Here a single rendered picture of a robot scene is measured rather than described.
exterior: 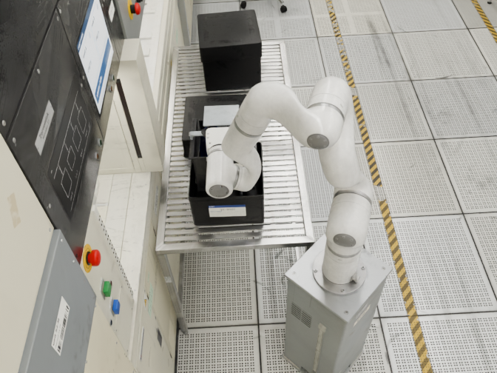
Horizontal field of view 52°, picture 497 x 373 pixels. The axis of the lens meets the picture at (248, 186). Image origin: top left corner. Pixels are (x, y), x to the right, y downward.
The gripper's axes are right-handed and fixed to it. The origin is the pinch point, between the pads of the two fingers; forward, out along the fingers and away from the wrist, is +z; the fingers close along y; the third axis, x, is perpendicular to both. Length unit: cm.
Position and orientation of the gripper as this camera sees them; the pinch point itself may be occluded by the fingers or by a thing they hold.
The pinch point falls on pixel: (221, 120)
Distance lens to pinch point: 177.6
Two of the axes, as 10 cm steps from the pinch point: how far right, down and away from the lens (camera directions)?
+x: -0.5, -6.4, -7.7
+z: -0.1, -7.7, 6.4
